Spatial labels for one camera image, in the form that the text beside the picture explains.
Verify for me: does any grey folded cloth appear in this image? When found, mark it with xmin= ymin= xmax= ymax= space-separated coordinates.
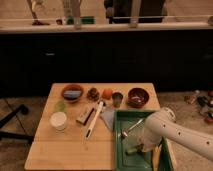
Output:
xmin=100 ymin=108 xmax=115 ymax=131

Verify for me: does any yellow wooden utensil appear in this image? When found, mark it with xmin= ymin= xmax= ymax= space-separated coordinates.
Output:
xmin=152 ymin=150 xmax=161 ymax=171

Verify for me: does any green round lid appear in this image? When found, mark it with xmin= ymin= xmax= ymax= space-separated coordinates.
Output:
xmin=54 ymin=101 xmax=66 ymax=112

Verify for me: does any orange fruit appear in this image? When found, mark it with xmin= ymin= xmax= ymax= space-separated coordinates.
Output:
xmin=102 ymin=88 xmax=113 ymax=100

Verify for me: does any dark red bowl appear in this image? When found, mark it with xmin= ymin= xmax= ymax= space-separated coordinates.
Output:
xmin=127 ymin=88 xmax=149 ymax=108

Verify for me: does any brown wooden block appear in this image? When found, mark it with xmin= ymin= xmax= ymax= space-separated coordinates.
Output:
xmin=76 ymin=107 xmax=94 ymax=125

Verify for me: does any green pepper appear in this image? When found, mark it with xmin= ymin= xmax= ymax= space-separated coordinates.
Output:
xmin=125 ymin=146 xmax=143 ymax=155

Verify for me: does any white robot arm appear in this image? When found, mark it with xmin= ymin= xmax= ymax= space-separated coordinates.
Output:
xmin=140 ymin=107 xmax=213 ymax=161

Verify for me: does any metal spoon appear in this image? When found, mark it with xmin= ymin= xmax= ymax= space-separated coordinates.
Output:
xmin=121 ymin=118 xmax=144 ymax=138

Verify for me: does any brown pine cone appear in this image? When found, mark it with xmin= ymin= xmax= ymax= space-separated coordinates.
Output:
xmin=87 ymin=88 xmax=100 ymax=101

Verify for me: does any black chair base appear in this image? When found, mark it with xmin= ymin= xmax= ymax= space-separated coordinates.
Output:
xmin=0 ymin=99 xmax=34 ymax=145

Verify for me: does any orange bowl with blue sponge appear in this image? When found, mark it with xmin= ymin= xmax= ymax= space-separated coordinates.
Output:
xmin=61 ymin=84 xmax=84 ymax=103

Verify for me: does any clutter on floor right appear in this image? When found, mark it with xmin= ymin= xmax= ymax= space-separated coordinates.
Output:
xmin=184 ymin=90 xmax=213 ymax=124

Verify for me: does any small metal cup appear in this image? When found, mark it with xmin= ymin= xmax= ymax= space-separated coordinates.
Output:
xmin=112 ymin=92 xmax=123 ymax=108

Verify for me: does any green plastic tray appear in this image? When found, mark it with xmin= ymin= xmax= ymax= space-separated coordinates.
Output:
xmin=113 ymin=109 xmax=175 ymax=171

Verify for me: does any white cylindrical cup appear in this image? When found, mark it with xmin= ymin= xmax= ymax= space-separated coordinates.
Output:
xmin=50 ymin=112 xmax=67 ymax=131

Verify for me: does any white handled knife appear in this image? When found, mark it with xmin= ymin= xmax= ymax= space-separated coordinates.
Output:
xmin=85 ymin=101 xmax=104 ymax=139

